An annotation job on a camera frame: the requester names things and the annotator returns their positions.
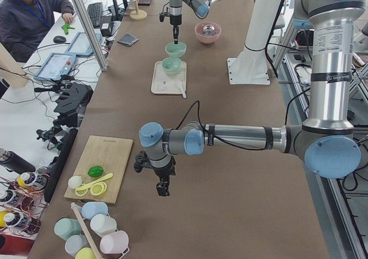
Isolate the green lime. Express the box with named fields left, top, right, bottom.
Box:
left=87, top=165, right=104, bottom=178

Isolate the green bowl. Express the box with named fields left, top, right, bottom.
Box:
left=162, top=57, right=182, bottom=69
left=165, top=42, right=187, bottom=58
left=164, top=68, right=181, bottom=76

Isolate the grey mug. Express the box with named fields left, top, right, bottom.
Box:
left=64, top=235, right=89, bottom=257

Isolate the yellow drink bottle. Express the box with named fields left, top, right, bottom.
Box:
left=19, top=172, right=48, bottom=191

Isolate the yellow plastic knife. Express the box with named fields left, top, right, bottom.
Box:
left=75, top=173, right=114, bottom=191

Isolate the white garlic bulb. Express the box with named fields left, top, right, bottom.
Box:
left=68, top=176, right=83, bottom=190

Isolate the seated person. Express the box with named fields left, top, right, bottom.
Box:
left=1, top=0, right=74, bottom=63

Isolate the bamboo cutting board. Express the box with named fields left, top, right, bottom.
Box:
left=66, top=136, right=133, bottom=204

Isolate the blue teach pendant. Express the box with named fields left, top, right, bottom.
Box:
left=65, top=32, right=93, bottom=57
left=33, top=53, right=76, bottom=82

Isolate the lemon slice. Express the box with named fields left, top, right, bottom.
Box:
left=74, top=188, right=89, bottom=197
left=90, top=181, right=107, bottom=196

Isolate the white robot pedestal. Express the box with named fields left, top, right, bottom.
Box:
left=228, top=0, right=284, bottom=85

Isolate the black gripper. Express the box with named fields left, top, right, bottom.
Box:
left=154, top=156, right=176, bottom=196
left=168, top=6, right=182, bottom=44

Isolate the aluminium frame post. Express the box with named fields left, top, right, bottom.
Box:
left=72, top=0, right=108, bottom=72

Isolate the green bowl on tray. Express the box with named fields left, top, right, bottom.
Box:
left=164, top=68, right=181, bottom=76

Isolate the green plastic tool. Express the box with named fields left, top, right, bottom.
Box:
left=61, top=23, right=75, bottom=35

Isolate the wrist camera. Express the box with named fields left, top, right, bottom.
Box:
left=159, top=7, right=170, bottom=22
left=133, top=150, right=151, bottom=173

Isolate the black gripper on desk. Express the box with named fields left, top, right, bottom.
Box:
left=33, top=82, right=94, bottom=127

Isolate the white mug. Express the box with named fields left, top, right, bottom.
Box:
left=90, top=214, right=117, bottom=237

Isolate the grey folded cloth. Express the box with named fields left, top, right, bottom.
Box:
left=117, top=33, right=139, bottom=47

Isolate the pink mug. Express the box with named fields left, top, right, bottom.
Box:
left=99, top=230, right=130, bottom=256

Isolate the wooden mug tree stand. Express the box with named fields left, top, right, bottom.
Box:
left=126, top=0, right=147, bottom=20

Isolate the black computer mouse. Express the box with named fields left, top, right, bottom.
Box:
left=53, top=36, right=66, bottom=44

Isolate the pink bowl with ice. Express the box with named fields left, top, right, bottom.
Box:
left=194, top=21, right=221, bottom=44

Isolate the white ceramic spoon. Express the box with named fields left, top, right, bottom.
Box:
left=175, top=80, right=186, bottom=99

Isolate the black keyboard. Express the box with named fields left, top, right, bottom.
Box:
left=87, top=2, right=102, bottom=28

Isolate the black water bottle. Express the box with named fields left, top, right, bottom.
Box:
left=1, top=148, right=36, bottom=174

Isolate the blue mug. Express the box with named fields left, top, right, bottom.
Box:
left=81, top=202, right=109, bottom=220

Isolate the green mug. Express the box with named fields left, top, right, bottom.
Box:
left=54, top=218, right=82, bottom=241

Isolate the beige rabbit tray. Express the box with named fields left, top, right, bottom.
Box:
left=151, top=61, right=187, bottom=95

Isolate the yellow mug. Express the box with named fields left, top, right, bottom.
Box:
left=75, top=247, right=96, bottom=259

